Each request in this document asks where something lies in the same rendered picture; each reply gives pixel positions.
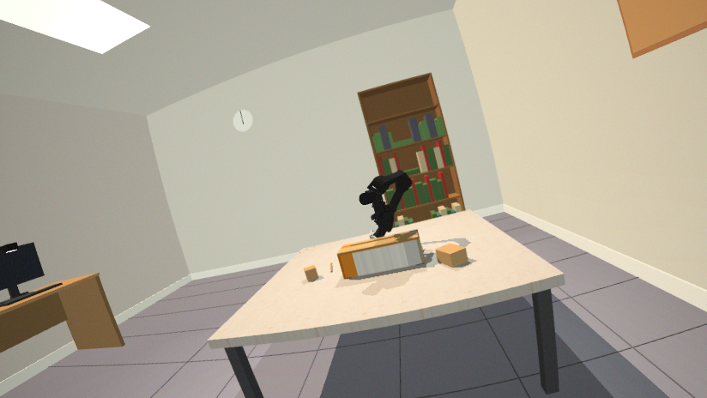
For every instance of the orange rectangular block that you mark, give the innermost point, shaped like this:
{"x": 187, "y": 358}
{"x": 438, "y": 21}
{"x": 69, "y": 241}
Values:
{"x": 452, "y": 255}

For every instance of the tan cardboard box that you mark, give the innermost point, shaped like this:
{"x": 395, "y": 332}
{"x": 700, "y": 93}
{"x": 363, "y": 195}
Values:
{"x": 381, "y": 254}

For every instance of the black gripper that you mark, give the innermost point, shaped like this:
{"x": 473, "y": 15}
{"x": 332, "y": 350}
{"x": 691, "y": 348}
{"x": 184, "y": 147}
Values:
{"x": 381, "y": 217}

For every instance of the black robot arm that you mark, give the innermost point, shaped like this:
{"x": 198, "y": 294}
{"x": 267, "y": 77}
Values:
{"x": 381, "y": 184}

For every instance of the tan cardboard-coloured cube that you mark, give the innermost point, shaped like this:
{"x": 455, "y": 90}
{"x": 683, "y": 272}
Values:
{"x": 311, "y": 273}

